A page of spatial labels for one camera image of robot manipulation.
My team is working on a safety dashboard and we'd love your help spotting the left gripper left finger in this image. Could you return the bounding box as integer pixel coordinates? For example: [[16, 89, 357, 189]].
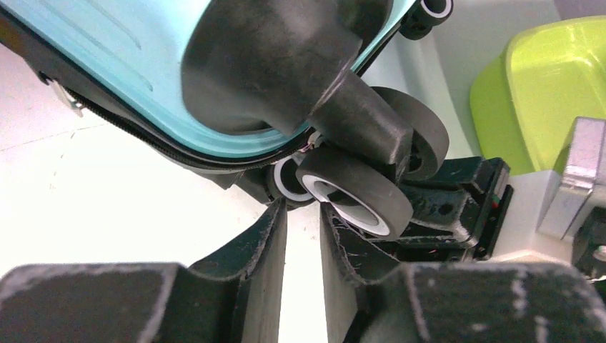
[[1, 199, 287, 342]]

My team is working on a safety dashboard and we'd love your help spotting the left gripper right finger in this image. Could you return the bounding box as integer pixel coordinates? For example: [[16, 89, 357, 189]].
[[320, 203, 605, 342]]

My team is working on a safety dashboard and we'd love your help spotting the pink teal cartoon suitcase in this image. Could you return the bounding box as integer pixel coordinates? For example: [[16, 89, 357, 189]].
[[1, 1, 454, 240]]

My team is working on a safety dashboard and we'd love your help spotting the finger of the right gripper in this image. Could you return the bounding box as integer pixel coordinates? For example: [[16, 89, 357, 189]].
[[366, 156, 514, 261]]

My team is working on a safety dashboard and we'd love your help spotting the lime green plastic tray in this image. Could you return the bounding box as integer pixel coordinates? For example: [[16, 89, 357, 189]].
[[470, 15, 605, 176]]

